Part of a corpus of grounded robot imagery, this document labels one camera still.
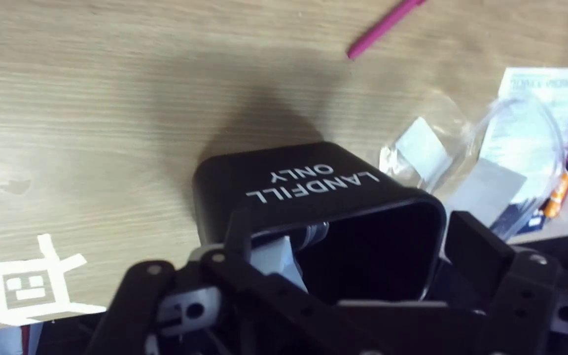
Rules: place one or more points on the pink pen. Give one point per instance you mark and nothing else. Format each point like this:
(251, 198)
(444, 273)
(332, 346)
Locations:
(383, 31)

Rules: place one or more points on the orange marker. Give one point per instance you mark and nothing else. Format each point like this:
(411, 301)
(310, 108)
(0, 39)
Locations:
(556, 194)

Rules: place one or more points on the black landfill bin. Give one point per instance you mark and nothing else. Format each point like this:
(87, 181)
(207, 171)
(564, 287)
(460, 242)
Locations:
(284, 198)

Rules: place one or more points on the white printed paper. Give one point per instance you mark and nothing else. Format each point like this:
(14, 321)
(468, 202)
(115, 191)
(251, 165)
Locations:
(560, 86)

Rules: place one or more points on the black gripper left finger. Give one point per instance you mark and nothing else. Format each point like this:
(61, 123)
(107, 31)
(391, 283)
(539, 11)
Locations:
(231, 303)

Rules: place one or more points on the clear glass bowl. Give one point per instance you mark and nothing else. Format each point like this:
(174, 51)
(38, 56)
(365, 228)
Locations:
(468, 141)

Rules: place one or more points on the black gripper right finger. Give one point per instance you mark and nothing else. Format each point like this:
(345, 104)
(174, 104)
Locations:
(487, 289)

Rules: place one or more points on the white paper tag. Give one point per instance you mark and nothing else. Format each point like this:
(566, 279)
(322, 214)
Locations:
(28, 289)

